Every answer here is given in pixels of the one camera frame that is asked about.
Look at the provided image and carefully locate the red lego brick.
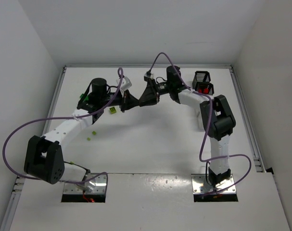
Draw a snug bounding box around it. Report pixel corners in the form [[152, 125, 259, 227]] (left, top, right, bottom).
[[198, 88, 209, 94]]

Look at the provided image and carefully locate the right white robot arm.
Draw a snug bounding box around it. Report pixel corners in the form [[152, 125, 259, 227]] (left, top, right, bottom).
[[139, 66, 236, 187]]

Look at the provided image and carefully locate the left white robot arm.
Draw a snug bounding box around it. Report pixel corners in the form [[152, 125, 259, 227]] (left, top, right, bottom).
[[24, 77, 139, 184]]

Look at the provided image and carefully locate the yellow-green lego cube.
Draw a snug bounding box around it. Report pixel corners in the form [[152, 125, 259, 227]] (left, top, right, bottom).
[[109, 107, 116, 114]]

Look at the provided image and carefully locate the far black mesh container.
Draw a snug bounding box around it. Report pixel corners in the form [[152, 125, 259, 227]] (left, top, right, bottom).
[[192, 71, 211, 90]]

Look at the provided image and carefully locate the black mesh container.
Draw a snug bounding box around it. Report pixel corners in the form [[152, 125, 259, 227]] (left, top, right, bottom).
[[194, 82, 214, 95], [192, 71, 211, 90]]

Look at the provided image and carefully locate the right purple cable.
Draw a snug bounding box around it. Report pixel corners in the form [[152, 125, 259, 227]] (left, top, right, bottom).
[[147, 51, 252, 196]]

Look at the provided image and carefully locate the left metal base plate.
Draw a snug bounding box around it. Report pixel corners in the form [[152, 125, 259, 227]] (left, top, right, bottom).
[[63, 174, 107, 195]]

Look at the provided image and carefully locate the metal base plate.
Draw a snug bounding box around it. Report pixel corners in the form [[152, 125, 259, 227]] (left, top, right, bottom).
[[63, 174, 107, 195], [191, 174, 237, 194]]

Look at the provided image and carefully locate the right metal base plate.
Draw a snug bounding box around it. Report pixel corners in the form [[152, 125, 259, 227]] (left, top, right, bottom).
[[191, 174, 237, 194]]

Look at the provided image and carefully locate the right aluminium frame rail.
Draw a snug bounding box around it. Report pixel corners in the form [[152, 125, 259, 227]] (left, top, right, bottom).
[[230, 66, 266, 173]]

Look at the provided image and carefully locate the aluminium frame rail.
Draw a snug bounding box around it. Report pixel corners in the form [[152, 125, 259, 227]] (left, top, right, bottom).
[[230, 66, 266, 173], [0, 65, 67, 231]]

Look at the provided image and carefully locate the left aluminium frame rail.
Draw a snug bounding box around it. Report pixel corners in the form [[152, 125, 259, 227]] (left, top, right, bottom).
[[0, 65, 67, 231]]

